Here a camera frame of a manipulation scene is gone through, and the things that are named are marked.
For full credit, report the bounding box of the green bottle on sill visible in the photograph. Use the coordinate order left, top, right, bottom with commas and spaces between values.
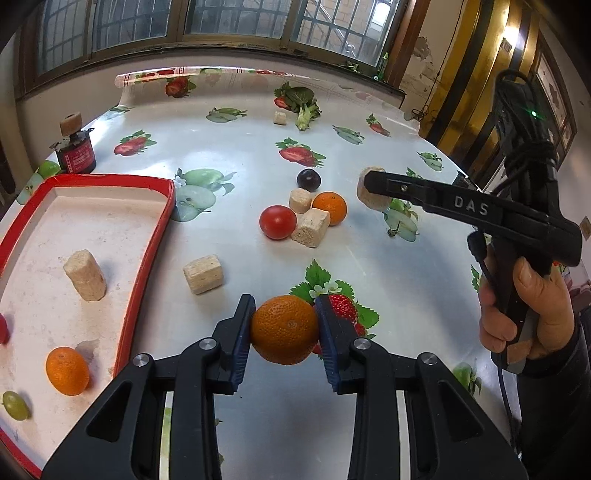
375, 52, 389, 82

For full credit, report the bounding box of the lying cork cylinder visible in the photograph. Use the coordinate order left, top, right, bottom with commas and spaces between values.
182, 255, 223, 295

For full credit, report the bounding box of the dark purple grape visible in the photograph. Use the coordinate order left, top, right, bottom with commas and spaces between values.
297, 168, 322, 192

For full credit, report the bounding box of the tall cork cylinder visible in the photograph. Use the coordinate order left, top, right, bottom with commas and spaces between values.
63, 249, 106, 302

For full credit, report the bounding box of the barred window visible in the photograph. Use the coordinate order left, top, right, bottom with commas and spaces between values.
15, 0, 430, 93

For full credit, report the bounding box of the orange in tray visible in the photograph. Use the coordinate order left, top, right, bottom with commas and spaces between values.
45, 347, 90, 396

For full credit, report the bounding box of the green leafy vegetable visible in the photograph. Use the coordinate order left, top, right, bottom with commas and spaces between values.
274, 82, 322, 131

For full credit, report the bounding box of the red rimmed white tray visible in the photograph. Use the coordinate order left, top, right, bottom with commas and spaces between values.
1, 174, 175, 478

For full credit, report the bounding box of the large orange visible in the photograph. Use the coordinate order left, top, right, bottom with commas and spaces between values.
250, 295, 320, 366

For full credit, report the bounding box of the green grape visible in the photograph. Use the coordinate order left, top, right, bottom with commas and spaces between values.
1, 391, 31, 421

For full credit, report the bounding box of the far small cork cube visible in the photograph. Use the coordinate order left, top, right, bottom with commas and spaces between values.
273, 111, 287, 126

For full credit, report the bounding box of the black red motor cylinder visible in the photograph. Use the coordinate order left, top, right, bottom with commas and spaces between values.
50, 112, 96, 174

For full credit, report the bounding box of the square cork block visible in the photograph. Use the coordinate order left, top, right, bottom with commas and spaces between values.
290, 208, 331, 248

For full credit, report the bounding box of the small back orange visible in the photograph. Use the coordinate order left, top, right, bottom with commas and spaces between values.
311, 192, 348, 226

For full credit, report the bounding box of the person's right hand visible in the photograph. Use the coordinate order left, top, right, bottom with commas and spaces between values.
478, 257, 575, 360

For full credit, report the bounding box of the fruit print tablecloth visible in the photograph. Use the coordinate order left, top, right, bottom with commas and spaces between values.
1, 68, 508, 475

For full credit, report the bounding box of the small cork piece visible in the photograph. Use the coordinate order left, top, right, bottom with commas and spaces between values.
288, 188, 312, 214

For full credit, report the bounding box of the red tomato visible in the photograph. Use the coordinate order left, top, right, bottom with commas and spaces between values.
0, 314, 10, 345
259, 205, 297, 241

